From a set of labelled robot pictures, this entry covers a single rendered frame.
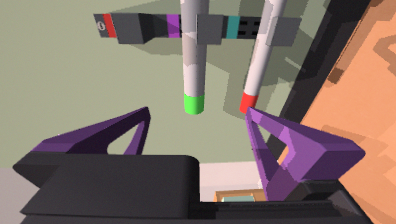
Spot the white bar with green ends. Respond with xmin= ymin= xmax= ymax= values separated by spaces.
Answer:
xmin=181 ymin=0 xmax=209 ymax=115

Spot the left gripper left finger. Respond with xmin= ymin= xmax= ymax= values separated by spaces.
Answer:
xmin=30 ymin=106 xmax=151 ymax=155

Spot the white bar with red end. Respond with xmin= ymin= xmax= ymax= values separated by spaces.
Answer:
xmin=240 ymin=0 xmax=287 ymax=114

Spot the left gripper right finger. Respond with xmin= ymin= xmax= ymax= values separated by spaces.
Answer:
xmin=245 ymin=106 xmax=366 ymax=201

